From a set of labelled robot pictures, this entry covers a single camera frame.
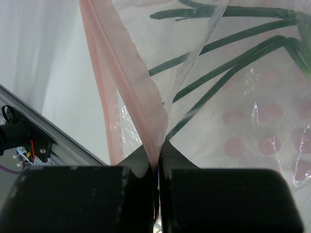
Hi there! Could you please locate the clear pink-dotted zip bag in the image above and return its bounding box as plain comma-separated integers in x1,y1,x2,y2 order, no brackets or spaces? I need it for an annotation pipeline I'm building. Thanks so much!
79,0,311,187

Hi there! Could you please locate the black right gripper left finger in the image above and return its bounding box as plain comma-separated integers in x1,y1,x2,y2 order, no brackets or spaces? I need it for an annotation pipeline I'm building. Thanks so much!
0,147,156,233

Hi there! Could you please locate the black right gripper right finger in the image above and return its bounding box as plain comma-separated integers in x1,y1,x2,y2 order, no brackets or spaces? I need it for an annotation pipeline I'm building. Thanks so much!
159,140,304,233

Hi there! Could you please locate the aluminium table rail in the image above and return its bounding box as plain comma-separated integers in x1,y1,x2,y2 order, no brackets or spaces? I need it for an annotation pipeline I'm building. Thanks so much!
0,86,107,166

